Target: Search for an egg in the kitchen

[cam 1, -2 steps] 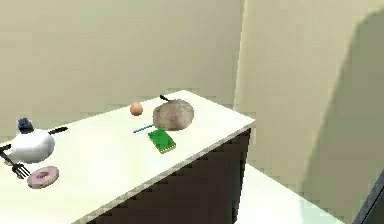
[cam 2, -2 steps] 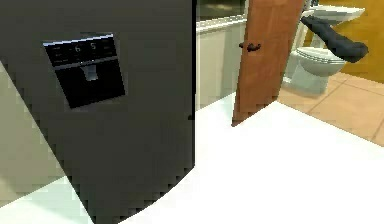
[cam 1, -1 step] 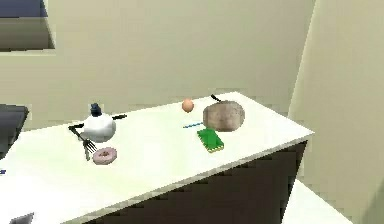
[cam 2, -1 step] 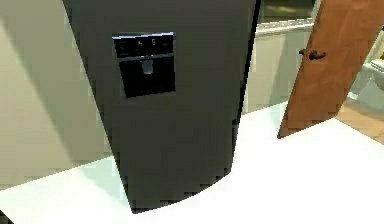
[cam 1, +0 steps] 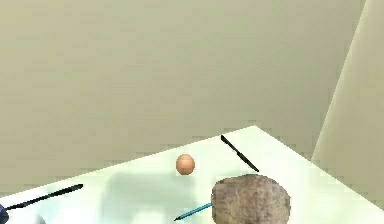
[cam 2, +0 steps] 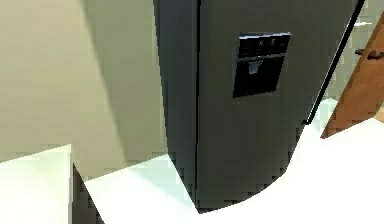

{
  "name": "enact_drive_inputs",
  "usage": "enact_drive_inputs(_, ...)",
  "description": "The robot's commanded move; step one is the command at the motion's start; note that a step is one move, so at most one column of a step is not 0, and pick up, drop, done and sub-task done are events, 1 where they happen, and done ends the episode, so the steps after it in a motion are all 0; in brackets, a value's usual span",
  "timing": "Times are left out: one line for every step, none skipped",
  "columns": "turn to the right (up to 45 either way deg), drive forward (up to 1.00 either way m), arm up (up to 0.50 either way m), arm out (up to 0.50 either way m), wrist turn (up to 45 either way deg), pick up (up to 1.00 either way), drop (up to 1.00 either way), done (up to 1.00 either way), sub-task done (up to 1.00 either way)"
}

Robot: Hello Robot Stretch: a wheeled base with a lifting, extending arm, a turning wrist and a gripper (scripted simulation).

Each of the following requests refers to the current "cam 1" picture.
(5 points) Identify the pale brown egg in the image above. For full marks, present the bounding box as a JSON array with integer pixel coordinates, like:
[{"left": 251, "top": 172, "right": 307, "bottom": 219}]
[{"left": 175, "top": 153, "right": 196, "bottom": 176}]

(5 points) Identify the black table knife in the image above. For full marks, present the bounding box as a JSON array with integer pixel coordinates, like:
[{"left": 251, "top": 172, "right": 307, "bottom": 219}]
[{"left": 220, "top": 134, "right": 260, "bottom": 173}]

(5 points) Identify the blue pencil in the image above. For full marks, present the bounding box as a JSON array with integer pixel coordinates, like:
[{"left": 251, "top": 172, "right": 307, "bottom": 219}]
[{"left": 173, "top": 202, "right": 213, "bottom": 222}]

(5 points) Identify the brown round bread loaf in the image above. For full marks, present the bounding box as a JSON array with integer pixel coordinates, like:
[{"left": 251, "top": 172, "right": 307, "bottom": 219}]
[{"left": 210, "top": 173, "right": 292, "bottom": 224}]

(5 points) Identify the black spatula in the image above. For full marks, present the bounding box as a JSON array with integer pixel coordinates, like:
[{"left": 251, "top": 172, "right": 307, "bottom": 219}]
[{"left": 3, "top": 183, "right": 84, "bottom": 211}]

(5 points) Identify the dark blue object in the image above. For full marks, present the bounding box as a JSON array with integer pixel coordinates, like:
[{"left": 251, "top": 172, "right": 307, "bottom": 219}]
[{"left": 0, "top": 203, "right": 10, "bottom": 224}]

